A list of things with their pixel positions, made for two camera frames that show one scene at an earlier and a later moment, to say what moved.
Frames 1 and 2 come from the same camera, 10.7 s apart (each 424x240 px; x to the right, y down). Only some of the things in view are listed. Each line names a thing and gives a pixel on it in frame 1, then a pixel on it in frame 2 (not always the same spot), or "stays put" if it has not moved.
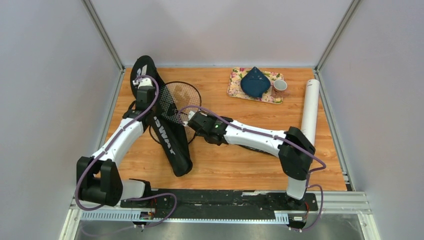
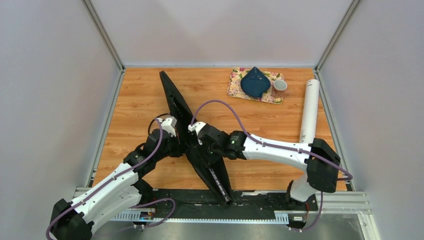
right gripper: (208, 116) to (201, 147)
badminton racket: (185, 98) to (154, 124)
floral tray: (234, 87) stays put
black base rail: (220, 204) stays put
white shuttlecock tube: (310, 110) stays put
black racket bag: (169, 128) to (210, 166)
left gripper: (155, 94) to (178, 151)
